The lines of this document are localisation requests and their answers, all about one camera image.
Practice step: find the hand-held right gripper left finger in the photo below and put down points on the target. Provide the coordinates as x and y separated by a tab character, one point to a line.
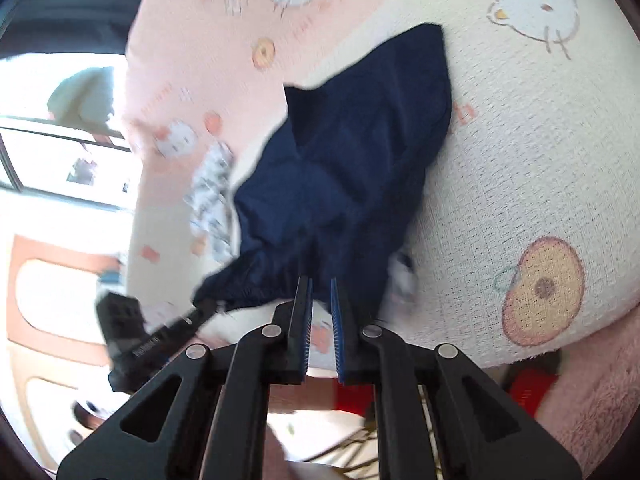
306	330

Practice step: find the pink fluffy blanket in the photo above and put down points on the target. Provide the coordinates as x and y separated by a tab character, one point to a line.
600	400

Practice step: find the orange white cabinet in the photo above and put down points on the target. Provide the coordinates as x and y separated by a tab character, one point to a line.
55	280

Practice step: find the cat print blanket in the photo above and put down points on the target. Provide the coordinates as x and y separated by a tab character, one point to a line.
500	160

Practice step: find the navy shorts with white stripes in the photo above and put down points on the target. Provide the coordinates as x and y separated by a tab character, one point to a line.
340	160

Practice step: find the black white patterned cloth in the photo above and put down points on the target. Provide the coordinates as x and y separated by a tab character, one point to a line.
210	195

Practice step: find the dark curtain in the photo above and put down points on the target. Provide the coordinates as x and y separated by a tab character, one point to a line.
65	5

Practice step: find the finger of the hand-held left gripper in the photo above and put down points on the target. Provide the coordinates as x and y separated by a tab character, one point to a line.
197	316

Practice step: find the window frame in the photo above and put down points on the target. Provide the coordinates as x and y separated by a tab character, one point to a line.
65	140

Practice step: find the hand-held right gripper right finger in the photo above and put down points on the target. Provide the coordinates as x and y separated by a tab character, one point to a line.
338	330

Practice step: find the red plastic object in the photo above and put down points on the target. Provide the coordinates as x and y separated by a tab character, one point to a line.
527	385

